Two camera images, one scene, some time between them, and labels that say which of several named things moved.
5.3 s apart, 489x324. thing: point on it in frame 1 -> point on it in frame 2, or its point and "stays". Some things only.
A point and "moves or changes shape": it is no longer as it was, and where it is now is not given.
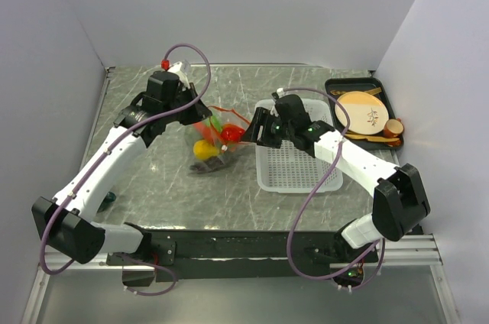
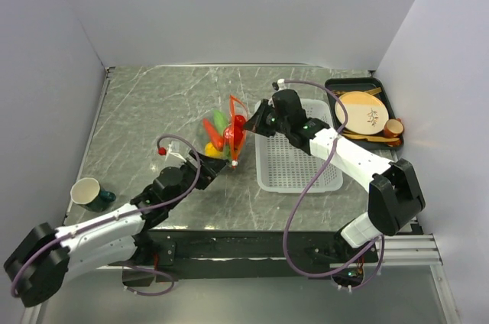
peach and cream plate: (367, 113) stays
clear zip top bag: (214, 138) moves or changes shape
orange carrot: (207, 131) moves or changes shape
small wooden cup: (393, 128) stays
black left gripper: (199, 112) -> (209, 167)
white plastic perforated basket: (291, 170) stays
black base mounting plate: (182, 254) stays
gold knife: (374, 90) stays
